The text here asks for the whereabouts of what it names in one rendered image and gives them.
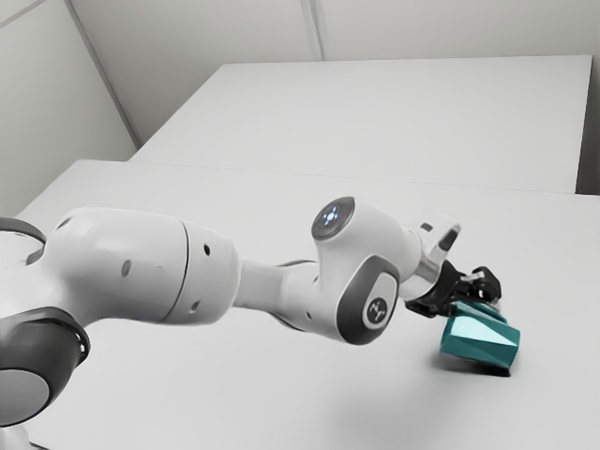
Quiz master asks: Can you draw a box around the teal faceted mug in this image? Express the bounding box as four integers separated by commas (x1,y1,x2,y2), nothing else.
437,300,522,376

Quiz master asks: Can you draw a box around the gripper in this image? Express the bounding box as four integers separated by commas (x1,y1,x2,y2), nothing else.
405,260,503,321

